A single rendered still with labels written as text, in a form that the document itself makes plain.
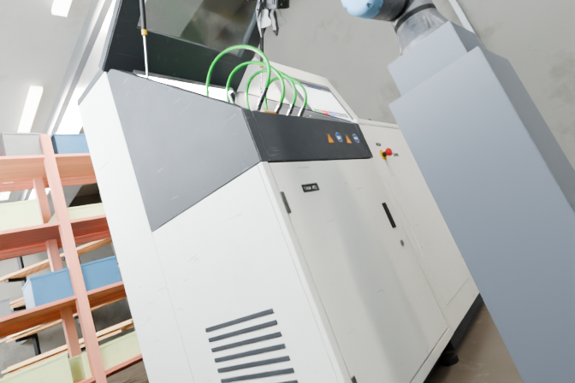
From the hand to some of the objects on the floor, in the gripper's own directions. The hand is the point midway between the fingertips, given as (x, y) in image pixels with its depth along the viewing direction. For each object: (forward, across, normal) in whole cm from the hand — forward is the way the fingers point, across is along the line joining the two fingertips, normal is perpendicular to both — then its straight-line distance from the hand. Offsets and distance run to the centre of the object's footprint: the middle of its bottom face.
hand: (268, 33), depth 133 cm
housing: (+150, -7, -33) cm, 154 cm away
